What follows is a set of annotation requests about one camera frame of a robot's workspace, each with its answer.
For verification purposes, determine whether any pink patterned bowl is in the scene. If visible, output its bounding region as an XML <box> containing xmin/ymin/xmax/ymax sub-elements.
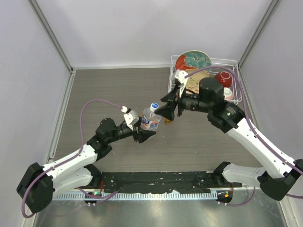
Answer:
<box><xmin>223</xmin><ymin>87</ymin><xmax>234</xmax><ymax>101</ymax></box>

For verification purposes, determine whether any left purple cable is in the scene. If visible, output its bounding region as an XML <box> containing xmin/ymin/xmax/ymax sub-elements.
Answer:
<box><xmin>21</xmin><ymin>99</ymin><xmax>127</xmax><ymax>218</ymax></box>

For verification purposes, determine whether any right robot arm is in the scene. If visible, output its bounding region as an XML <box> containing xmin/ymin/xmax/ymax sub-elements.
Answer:
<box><xmin>155</xmin><ymin>78</ymin><xmax>303</xmax><ymax>201</ymax></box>

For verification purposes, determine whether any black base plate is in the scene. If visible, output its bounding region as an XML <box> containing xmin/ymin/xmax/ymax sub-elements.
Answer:
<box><xmin>73</xmin><ymin>170</ymin><xmax>242</xmax><ymax>194</ymax></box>

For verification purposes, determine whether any white slotted cable duct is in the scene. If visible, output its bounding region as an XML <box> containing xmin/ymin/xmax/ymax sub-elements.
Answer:
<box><xmin>53</xmin><ymin>190</ymin><xmax>217</xmax><ymax>201</ymax></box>

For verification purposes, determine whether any red bowl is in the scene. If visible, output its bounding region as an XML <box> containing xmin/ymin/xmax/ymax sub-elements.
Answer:
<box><xmin>215</xmin><ymin>71</ymin><xmax>232</xmax><ymax>88</ymax></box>

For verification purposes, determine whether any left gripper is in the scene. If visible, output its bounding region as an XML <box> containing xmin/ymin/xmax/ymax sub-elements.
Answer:
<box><xmin>107</xmin><ymin>116</ymin><xmax>156</xmax><ymax>143</ymax></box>

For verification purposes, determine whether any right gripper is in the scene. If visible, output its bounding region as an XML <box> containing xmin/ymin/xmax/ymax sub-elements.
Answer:
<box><xmin>155</xmin><ymin>84</ymin><xmax>213</xmax><ymax>121</ymax></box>

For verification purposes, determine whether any orange bottle cap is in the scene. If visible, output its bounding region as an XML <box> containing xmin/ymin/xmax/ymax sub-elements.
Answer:
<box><xmin>164</xmin><ymin>119</ymin><xmax>171</xmax><ymax>124</ymax></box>

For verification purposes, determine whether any cream floral plate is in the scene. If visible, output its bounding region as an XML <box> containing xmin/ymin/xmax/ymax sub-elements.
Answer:
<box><xmin>186</xmin><ymin>70</ymin><xmax>210</xmax><ymax>94</ymax></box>

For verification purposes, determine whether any red and teal plate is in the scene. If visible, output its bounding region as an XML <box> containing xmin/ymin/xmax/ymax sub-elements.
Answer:
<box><xmin>175</xmin><ymin>50</ymin><xmax>212</xmax><ymax>70</ymax></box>

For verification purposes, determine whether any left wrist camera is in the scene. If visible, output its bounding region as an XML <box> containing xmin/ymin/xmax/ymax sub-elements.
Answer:
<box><xmin>121</xmin><ymin>106</ymin><xmax>140</xmax><ymax>131</ymax></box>

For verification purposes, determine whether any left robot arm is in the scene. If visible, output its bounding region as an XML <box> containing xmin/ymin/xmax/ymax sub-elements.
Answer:
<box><xmin>16</xmin><ymin>118</ymin><xmax>156</xmax><ymax>218</ymax></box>

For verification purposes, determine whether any white wire dish rack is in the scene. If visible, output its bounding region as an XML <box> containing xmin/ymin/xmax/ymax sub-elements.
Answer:
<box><xmin>167</xmin><ymin>55</ymin><xmax>242</xmax><ymax>105</ymax></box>

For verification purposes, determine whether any clear plastic water bottle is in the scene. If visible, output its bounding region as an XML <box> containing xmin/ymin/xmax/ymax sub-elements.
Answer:
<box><xmin>141</xmin><ymin>106</ymin><xmax>161</xmax><ymax>131</ymax></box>

